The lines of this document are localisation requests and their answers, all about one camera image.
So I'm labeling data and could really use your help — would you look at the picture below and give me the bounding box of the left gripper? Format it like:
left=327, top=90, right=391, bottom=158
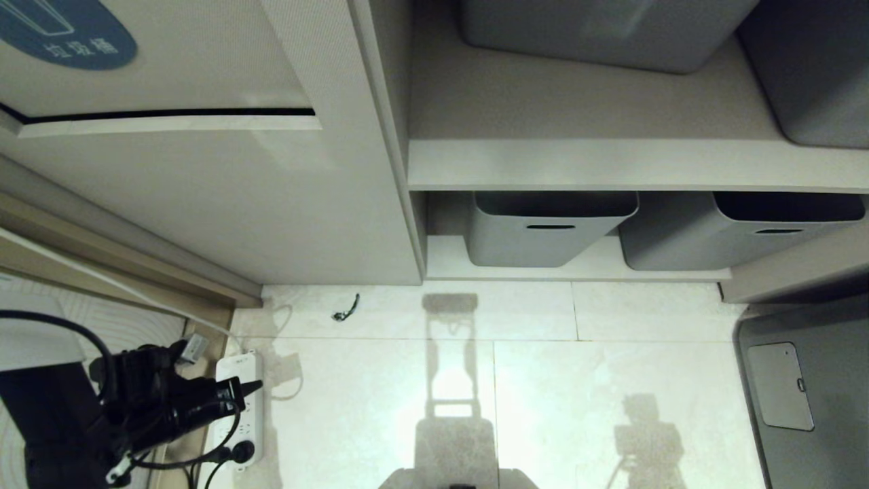
left=162, top=378, right=264, bottom=439

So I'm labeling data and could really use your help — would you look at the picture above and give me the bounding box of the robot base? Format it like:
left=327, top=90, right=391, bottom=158
left=377, top=466, right=540, bottom=489

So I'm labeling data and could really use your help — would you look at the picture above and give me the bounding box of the small black trash scrap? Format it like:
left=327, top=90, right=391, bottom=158
left=331, top=293, right=361, bottom=323

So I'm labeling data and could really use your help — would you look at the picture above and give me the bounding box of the beige trash bin flap door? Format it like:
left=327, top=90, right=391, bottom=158
left=0, top=0, right=322, bottom=139

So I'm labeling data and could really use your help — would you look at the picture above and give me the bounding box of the white power strip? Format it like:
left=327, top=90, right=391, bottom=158
left=213, top=350, right=264, bottom=469

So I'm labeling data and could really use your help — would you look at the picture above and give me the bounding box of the black power plug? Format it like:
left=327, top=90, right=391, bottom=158
left=202, top=439, right=257, bottom=489

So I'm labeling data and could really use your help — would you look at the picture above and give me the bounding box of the beige cabinet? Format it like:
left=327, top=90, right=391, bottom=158
left=0, top=0, right=428, bottom=287

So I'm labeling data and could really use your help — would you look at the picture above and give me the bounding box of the blue oval sticker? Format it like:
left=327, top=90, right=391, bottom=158
left=0, top=0, right=138, bottom=72

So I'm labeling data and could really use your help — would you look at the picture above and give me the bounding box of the grey appliance panel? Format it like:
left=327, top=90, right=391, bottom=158
left=746, top=341, right=816, bottom=433

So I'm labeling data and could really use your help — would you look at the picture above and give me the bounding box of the grey appliance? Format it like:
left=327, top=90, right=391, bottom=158
left=732, top=293, right=869, bottom=489

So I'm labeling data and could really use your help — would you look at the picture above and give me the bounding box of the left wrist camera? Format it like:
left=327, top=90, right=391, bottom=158
left=175, top=332, right=209, bottom=365

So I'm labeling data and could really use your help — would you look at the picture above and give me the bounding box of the black cable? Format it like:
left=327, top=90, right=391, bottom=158
left=0, top=310, right=115, bottom=401

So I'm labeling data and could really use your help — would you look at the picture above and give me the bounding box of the white power cord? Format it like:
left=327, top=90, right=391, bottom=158
left=0, top=228, right=245, bottom=355

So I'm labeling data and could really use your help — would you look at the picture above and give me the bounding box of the grey storage bin with handle slot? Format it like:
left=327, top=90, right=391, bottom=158
left=464, top=191, right=640, bottom=268
left=618, top=191, right=868, bottom=272

